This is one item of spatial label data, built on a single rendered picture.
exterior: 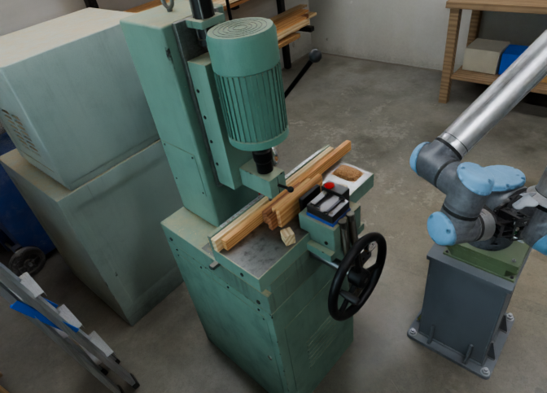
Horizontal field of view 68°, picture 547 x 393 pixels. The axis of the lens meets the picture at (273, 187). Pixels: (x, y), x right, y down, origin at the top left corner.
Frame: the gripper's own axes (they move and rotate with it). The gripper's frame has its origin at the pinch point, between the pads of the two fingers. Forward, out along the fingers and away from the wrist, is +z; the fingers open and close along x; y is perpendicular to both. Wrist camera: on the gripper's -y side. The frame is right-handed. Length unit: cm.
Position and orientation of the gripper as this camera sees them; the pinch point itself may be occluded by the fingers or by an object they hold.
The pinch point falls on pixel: (525, 215)
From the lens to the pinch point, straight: 144.6
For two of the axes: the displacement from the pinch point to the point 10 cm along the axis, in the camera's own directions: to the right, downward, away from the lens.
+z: 9.2, -0.6, 3.8
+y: 3.7, 3.8, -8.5
